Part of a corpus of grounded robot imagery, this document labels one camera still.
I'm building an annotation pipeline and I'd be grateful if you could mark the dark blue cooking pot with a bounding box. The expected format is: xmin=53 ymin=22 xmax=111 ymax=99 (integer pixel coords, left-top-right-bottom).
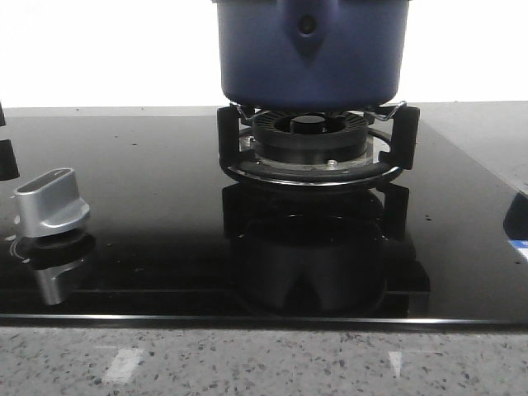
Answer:
xmin=215 ymin=1 xmax=410 ymax=111

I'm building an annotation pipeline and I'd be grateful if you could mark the black pot support grate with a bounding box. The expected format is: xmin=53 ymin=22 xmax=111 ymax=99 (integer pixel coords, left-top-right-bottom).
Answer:
xmin=225 ymin=102 xmax=420 ymax=170

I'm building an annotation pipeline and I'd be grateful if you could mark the round gas burner head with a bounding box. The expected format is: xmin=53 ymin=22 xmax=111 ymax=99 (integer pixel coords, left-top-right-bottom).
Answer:
xmin=217 ymin=106 xmax=410 ymax=188

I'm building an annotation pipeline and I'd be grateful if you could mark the black glass gas stove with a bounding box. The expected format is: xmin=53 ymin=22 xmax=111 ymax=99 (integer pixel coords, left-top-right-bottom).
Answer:
xmin=1 ymin=105 xmax=527 ymax=330

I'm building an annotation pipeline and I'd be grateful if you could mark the silver stove control knob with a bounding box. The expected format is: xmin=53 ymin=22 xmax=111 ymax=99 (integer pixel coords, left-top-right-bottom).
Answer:
xmin=14 ymin=167 xmax=90 ymax=238

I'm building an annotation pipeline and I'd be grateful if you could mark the blue sticker label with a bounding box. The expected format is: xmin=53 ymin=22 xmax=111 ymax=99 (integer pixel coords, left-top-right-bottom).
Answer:
xmin=509 ymin=239 xmax=528 ymax=260

